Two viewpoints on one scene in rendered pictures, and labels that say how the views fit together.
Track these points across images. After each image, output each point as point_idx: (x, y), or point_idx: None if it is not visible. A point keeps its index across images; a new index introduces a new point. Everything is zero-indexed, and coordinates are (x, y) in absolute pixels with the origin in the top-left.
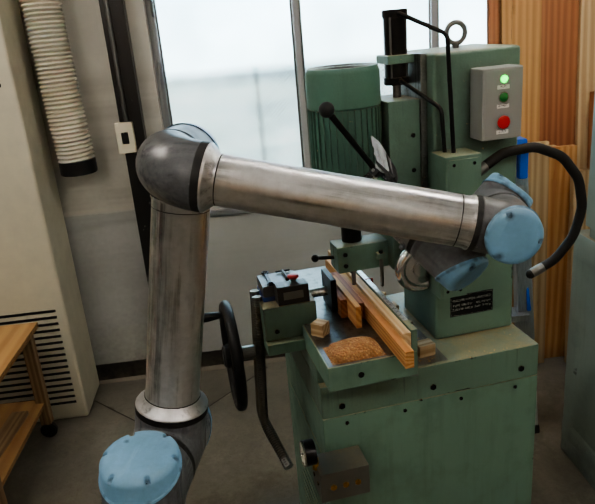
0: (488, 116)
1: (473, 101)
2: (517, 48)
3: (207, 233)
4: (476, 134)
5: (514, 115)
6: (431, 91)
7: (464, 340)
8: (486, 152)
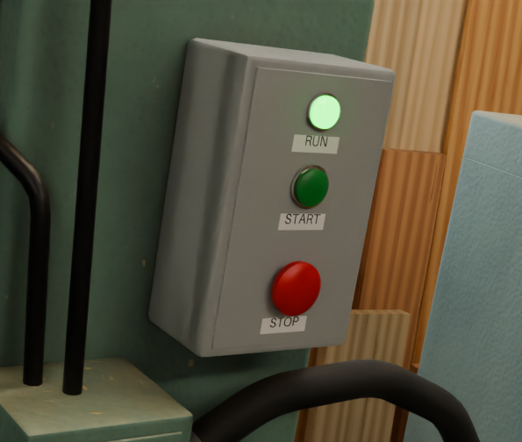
0: (240, 258)
1: (183, 178)
2: (367, 3)
3: None
4: (178, 318)
5: (336, 264)
6: (8, 102)
7: None
8: (202, 379)
